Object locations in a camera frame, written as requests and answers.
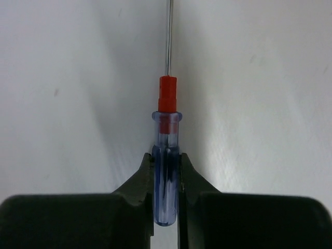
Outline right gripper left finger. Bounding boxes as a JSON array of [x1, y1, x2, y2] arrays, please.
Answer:
[[1, 154, 154, 248]]

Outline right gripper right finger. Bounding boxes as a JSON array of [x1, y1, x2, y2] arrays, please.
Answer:
[[178, 154, 331, 248]]

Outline small blue red screwdriver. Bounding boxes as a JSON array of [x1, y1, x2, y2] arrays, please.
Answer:
[[151, 1, 182, 227]]

